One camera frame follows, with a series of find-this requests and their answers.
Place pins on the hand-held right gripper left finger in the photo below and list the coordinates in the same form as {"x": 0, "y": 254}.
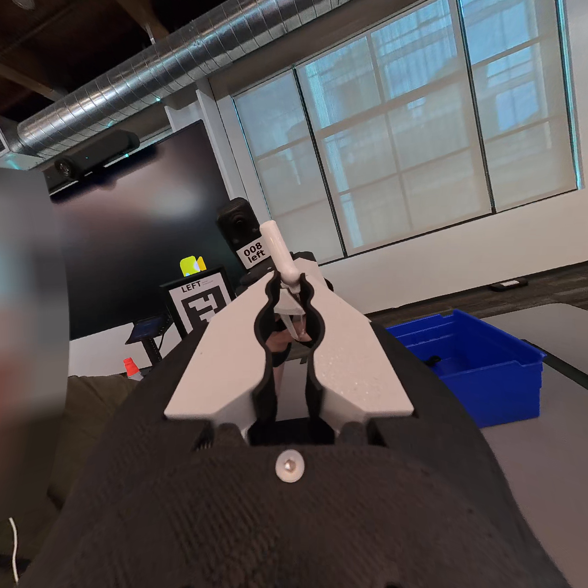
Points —
{"x": 220, "y": 367}

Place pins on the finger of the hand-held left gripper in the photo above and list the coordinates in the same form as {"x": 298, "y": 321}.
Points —
{"x": 308, "y": 270}
{"x": 282, "y": 301}

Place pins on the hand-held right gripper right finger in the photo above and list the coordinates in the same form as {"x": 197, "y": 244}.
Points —
{"x": 358, "y": 367}

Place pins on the white plastic dropper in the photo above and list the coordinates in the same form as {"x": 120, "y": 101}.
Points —
{"x": 275, "y": 243}

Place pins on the blue plastic bin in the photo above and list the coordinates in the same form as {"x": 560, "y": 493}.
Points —
{"x": 482, "y": 381}

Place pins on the person's left hand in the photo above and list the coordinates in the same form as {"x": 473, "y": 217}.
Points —
{"x": 280, "y": 342}

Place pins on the yellow green sticker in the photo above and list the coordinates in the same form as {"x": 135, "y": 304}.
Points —
{"x": 190, "y": 266}

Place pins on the white marker sign board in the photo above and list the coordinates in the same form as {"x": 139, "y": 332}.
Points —
{"x": 202, "y": 303}

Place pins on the black tablet stand pole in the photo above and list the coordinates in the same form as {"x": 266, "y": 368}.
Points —
{"x": 154, "y": 351}

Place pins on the small tablet screen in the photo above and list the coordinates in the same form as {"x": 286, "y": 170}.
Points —
{"x": 147, "y": 328}

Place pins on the orange traffic cone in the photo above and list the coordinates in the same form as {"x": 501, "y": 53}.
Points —
{"x": 131, "y": 367}

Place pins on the large paned window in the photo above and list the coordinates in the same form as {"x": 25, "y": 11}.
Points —
{"x": 413, "y": 138}

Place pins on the flat black floor device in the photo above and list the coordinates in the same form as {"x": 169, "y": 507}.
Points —
{"x": 507, "y": 285}

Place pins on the white air vent box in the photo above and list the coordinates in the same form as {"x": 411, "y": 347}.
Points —
{"x": 5, "y": 144}

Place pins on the large black wall screen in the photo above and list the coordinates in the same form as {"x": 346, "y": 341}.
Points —
{"x": 138, "y": 239}

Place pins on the black video bar camera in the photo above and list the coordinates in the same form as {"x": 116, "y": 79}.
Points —
{"x": 99, "y": 149}

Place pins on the silver ventilation duct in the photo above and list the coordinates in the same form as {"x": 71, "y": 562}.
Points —
{"x": 138, "y": 78}

